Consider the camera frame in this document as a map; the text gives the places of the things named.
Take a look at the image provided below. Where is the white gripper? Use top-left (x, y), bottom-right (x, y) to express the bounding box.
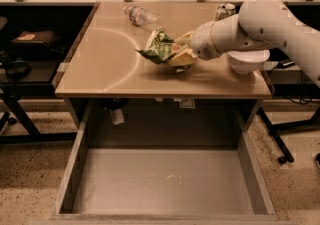
top-left (168, 21), bottom-right (221, 67)

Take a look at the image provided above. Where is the green jalapeno chip bag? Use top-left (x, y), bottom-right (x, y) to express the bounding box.
top-left (138, 30), bottom-right (192, 73)

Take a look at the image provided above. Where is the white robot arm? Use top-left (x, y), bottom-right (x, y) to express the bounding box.
top-left (187, 0), bottom-right (320, 87)

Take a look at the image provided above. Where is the white tag under counter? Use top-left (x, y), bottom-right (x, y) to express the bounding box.
top-left (111, 109), bottom-right (125, 125)

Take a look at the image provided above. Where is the open grey drawer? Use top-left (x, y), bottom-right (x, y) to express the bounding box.
top-left (54, 100), bottom-right (275, 224)

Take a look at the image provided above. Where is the black bag on shelf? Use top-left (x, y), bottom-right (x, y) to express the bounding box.
top-left (10, 30), bottom-right (59, 59)

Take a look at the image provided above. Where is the green tea can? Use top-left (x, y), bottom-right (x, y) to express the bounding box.
top-left (215, 3), bottom-right (236, 21)

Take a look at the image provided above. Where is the clear plastic water bottle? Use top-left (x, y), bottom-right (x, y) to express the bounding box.
top-left (123, 5), bottom-right (158, 26)

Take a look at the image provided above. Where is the white bowl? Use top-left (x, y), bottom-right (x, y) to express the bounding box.
top-left (227, 50), bottom-right (270, 74)

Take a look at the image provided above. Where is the black power adapter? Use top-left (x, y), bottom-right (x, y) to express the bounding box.
top-left (278, 59), bottom-right (295, 69)

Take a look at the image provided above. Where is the black stand leg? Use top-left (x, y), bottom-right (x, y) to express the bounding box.
top-left (258, 108), bottom-right (295, 164)

